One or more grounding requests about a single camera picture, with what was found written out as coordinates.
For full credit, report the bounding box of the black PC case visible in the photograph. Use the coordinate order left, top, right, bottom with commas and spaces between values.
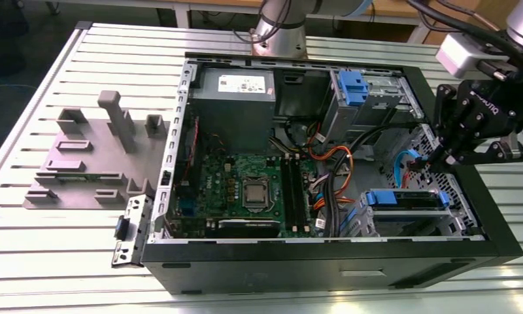
139, 50, 523, 294

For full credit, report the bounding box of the black graphics card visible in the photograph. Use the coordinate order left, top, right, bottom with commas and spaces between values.
167, 215, 283, 239

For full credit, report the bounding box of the blue data wire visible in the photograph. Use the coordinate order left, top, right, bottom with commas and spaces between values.
392, 148, 420, 190

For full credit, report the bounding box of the grey power supply unit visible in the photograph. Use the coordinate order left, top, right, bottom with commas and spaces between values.
186, 67, 276, 154

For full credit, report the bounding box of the silver CPU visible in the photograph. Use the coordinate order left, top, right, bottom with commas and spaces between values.
242, 183, 268, 201

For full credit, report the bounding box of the grey metal drive cage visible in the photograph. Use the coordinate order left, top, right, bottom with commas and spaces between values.
322, 67, 409, 145

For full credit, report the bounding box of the metal expansion slot retainer bracket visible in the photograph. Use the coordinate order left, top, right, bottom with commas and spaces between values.
110, 194, 154, 268

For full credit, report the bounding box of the wooden desk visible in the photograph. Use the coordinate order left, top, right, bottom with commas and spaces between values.
372, 0, 445, 43

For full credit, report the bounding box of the red black twisted wire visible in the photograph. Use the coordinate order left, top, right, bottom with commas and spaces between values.
186, 116, 200, 186

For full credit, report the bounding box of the black disk power wire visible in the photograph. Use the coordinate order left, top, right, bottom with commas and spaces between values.
411, 156, 435, 173

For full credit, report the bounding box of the hard disk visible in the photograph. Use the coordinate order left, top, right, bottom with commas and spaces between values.
364, 189, 449, 210

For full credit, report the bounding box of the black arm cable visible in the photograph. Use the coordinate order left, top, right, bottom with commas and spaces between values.
407, 0, 523, 79

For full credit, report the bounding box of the wooden cabinet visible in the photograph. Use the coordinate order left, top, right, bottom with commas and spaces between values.
421, 0, 513, 45

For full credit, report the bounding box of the orange yellow wire bundle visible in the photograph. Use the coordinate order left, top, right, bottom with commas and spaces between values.
307, 145, 359, 213

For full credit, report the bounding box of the metal disk bay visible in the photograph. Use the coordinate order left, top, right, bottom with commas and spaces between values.
359, 188, 473, 238

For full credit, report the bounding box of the blue plastic drive latch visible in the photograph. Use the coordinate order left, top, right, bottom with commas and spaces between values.
336, 70, 370, 107

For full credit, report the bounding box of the grey parts rack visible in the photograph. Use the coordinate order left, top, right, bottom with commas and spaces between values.
21, 90, 172, 210

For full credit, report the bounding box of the black cable bundle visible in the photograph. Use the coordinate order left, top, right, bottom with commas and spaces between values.
324, 122, 419, 237

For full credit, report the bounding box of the green RAM stick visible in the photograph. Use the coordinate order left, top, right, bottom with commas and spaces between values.
51, 173, 104, 183

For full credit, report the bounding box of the black RAM slot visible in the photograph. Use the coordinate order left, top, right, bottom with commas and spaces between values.
280, 154, 299, 232
291, 154, 311, 232

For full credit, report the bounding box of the green motherboard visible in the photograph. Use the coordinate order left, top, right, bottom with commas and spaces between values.
164, 152, 327, 239

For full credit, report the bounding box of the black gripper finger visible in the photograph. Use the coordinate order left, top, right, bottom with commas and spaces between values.
431, 84, 459, 171
443, 139, 523, 166

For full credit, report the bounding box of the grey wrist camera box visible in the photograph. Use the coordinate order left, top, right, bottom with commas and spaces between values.
433, 32, 513, 79

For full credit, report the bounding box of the CPU socket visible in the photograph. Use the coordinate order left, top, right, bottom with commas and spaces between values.
238, 175, 274, 213

